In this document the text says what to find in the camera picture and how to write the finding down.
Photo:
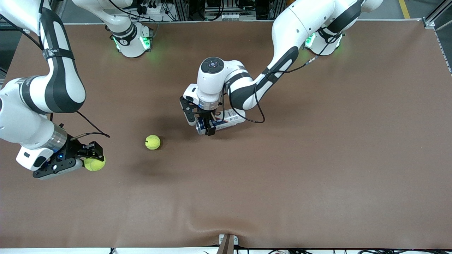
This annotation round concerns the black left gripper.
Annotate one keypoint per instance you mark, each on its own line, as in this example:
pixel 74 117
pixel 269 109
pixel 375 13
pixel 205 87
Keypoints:
pixel 205 115

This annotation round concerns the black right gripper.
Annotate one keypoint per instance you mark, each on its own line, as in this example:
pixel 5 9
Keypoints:
pixel 76 149

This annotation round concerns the tennis ball Roland Garros print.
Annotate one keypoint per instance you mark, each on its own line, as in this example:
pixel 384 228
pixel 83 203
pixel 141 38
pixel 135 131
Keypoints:
pixel 94 165

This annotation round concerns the blue white Wilson ball can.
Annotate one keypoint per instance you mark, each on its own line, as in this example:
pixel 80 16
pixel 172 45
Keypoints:
pixel 231 118

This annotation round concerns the tennis ball Wilson print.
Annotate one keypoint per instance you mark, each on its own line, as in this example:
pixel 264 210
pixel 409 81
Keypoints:
pixel 152 142

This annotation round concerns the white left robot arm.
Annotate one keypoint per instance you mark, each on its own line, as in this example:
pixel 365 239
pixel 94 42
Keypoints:
pixel 212 81

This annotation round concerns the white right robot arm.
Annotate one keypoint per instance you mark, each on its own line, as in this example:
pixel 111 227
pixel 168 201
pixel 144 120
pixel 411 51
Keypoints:
pixel 60 88

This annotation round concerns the brown table mat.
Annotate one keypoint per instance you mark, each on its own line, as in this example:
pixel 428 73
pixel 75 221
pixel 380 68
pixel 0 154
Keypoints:
pixel 317 158

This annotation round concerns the white terminal block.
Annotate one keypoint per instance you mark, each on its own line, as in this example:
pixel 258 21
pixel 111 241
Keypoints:
pixel 231 16

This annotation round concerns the brown wooden bar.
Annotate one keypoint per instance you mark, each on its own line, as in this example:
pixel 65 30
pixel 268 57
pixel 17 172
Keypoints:
pixel 226 247

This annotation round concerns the white power strip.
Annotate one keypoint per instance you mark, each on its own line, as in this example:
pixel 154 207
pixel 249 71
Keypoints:
pixel 152 8

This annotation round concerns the metal clamp bracket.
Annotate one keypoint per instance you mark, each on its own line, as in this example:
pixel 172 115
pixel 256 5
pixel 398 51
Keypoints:
pixel 235 240

